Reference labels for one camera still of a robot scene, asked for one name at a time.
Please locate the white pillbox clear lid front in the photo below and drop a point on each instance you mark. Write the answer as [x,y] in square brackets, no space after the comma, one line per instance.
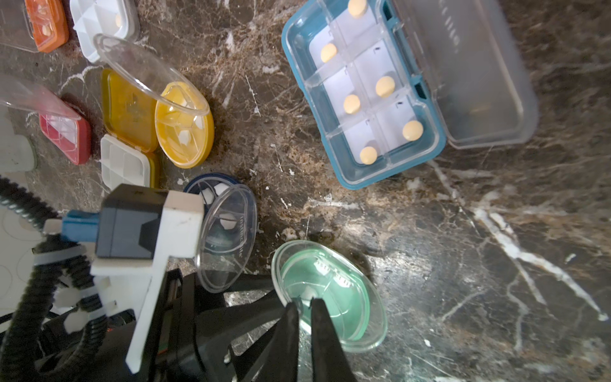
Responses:
[118,18]

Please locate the dark blue round pillbox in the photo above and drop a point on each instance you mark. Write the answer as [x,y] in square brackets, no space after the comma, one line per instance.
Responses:
[228,232]

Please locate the white pillbox with amber lid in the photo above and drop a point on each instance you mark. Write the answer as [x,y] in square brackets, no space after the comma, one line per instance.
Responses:
[128,148]

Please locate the teal rectangular pillbox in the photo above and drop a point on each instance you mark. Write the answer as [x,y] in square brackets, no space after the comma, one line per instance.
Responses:
[391,83]

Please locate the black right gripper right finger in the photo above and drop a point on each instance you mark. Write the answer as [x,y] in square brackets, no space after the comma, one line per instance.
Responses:
[328,358]

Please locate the yellow round pillbox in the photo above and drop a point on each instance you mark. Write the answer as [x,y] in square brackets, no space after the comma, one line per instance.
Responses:
[183,121]

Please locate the orange pillbox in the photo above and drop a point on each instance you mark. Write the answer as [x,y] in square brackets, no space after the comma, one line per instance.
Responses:
[33,26]

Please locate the green round pillbox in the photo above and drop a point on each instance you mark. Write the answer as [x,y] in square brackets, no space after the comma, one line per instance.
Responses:
[303,271]

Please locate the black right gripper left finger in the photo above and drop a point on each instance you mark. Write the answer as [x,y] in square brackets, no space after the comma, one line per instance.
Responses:
[282,361]

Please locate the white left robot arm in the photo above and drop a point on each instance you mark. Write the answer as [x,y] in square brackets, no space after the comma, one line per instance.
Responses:
[60,330]

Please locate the red pillbox clear lid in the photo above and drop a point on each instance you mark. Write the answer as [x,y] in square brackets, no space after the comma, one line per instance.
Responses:
[62,125]

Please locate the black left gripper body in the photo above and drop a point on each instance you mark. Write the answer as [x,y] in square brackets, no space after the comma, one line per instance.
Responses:
[192,331]

